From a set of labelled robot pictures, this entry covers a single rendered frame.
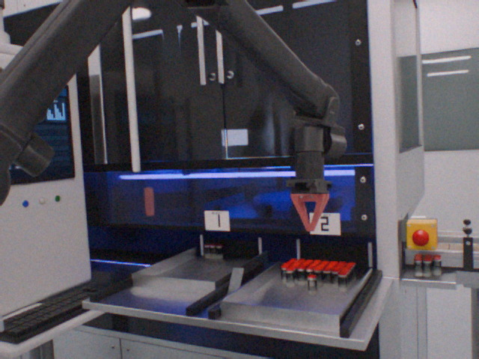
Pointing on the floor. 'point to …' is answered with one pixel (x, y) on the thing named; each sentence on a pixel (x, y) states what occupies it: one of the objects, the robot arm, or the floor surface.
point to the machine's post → (386, 171)
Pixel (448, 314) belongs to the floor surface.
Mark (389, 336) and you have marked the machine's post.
